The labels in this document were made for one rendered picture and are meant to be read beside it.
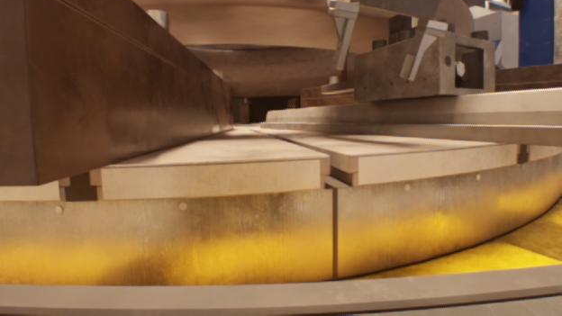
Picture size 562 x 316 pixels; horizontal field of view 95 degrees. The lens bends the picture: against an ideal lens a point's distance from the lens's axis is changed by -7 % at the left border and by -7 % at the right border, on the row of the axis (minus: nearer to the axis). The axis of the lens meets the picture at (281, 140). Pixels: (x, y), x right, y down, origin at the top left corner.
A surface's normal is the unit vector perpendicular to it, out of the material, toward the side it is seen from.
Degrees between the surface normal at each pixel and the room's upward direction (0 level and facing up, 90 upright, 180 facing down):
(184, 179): 90
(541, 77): 90
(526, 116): 90
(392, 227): 90
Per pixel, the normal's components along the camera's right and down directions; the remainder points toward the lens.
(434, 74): -0.90, 0.06
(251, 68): 0.00, 0.08
